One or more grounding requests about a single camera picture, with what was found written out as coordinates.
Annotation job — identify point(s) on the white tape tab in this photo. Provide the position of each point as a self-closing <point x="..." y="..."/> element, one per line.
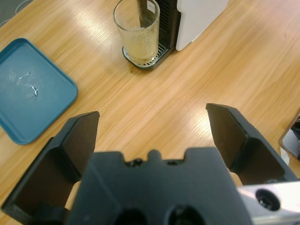
<point x="284" y="155"/>

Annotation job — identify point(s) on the clear drinking glass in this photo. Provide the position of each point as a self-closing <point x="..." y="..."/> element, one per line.
<point x="140" y="42"/>

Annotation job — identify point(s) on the teal plastic tray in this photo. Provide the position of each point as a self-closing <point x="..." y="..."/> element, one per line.
<point x="35" y="93"/>

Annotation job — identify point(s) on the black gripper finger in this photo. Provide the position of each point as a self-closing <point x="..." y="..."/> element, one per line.
<point x="236" y="143"/>
<point x="65" y="152"/>

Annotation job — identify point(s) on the white capsule coffee machine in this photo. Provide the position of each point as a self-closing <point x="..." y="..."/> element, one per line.
<point x="199" y="21"/>

